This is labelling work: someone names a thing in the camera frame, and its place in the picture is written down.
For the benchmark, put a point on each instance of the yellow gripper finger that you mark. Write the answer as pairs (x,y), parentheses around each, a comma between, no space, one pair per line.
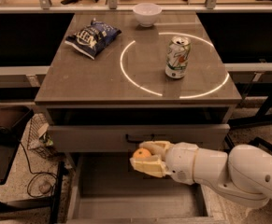
(153,165)
(158,148)

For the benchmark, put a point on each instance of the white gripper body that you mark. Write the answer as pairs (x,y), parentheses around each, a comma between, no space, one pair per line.
(181,161)

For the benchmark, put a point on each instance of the orange fruit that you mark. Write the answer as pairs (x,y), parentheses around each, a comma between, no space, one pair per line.
(141,153)

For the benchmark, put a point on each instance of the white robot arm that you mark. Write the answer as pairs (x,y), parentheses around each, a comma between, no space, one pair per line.
(243,175)

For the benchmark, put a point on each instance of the open middle drawer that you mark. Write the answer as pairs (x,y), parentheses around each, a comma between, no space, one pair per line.
(107,190)

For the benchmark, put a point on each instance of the grey drawer cabinet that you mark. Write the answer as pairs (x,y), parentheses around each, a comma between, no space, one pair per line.
(126,83)

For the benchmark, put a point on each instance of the green white soda can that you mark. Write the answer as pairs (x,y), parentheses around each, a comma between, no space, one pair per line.
(177,56)

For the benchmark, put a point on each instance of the black office chair base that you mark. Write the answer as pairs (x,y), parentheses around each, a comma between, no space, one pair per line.
(259,119)

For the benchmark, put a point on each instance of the blue chip bag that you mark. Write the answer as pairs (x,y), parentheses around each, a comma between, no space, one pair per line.
(93,38)

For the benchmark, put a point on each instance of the white bowl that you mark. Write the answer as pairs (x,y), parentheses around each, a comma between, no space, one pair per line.
(147,14)

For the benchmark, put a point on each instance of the black chair left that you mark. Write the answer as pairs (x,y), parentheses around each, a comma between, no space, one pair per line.
(13,120)

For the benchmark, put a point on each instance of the top drawer with handle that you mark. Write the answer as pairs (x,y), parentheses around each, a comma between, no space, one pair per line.
(121,138)

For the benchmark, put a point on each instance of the wire mesh basket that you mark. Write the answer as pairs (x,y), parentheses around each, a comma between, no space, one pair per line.
(39,140)

